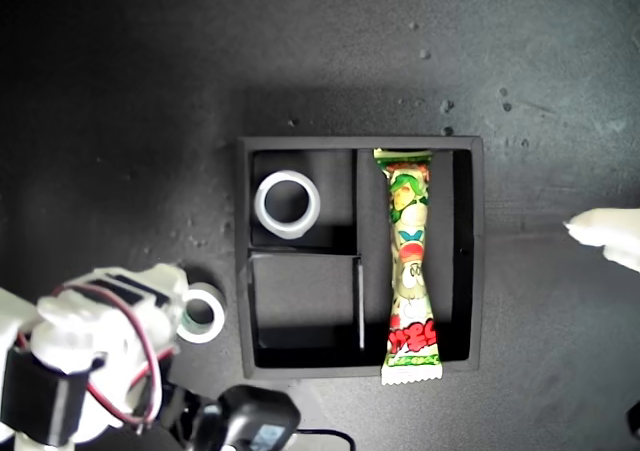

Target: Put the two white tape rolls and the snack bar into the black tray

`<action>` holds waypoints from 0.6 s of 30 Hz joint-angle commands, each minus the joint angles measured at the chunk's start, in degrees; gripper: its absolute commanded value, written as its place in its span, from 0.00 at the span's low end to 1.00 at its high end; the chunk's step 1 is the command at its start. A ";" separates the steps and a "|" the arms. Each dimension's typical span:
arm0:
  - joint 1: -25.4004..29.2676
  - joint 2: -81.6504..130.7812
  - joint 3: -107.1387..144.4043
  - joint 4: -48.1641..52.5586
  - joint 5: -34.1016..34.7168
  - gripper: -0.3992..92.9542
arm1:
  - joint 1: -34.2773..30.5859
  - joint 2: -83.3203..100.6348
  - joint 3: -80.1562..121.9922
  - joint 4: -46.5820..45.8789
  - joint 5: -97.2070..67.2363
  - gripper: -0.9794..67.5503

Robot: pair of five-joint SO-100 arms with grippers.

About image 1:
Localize white tape roll green label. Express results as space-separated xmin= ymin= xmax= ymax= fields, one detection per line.
xmin=175 ymin=281 xmax=227 ymax=345

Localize plain white tape roll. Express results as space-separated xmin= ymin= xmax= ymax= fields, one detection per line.
xmin=253 ymin=169 xmax=322 ymax=238

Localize black tray with wells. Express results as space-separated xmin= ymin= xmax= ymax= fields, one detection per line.
xmin=235 ymin=135 xmax=485 ymax=380

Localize snack bar green printed wrapper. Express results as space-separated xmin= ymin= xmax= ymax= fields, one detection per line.
xmin=372 ymin=146 xmax=445 ymax=387

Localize red and black wires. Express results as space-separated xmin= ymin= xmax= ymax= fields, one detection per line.
xmin=84 ymin=290 xmax=169 ymax=427

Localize black camera cable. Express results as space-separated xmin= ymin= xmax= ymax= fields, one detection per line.
xmin=294 ymin=426 xmax=357 ymax=451

